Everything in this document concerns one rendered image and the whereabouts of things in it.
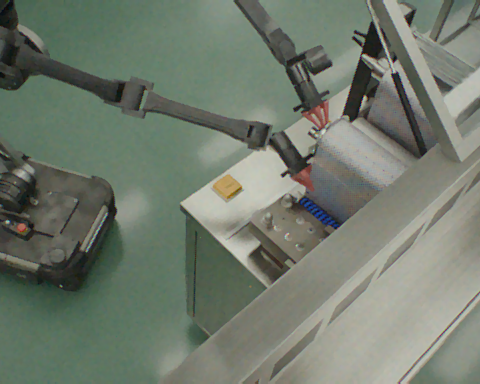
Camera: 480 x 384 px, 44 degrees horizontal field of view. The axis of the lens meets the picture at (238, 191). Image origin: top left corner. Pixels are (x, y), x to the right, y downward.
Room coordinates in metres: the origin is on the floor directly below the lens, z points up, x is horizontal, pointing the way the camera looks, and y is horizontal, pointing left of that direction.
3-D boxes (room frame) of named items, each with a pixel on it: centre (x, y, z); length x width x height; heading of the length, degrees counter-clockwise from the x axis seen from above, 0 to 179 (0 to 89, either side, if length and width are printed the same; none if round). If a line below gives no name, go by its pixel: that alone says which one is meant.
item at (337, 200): (1.02, -0.29, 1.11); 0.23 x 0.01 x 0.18; 49
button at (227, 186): (1.18, 0.04, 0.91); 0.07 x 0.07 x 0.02; 49
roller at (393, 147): (1.16, -0.41, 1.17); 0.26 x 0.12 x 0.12; 49
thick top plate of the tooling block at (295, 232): (0.91, -0.25, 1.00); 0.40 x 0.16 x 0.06; 49
